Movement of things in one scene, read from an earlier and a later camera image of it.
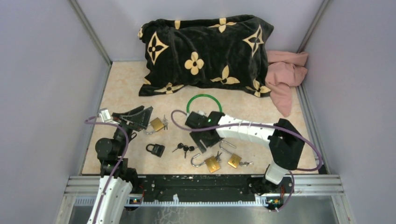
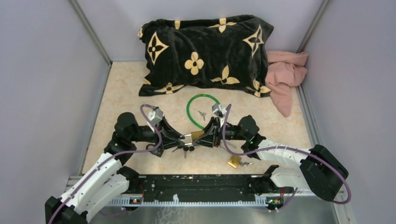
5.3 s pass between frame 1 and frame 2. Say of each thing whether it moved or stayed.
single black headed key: stayed
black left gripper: moved
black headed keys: stayed
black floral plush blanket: stayed
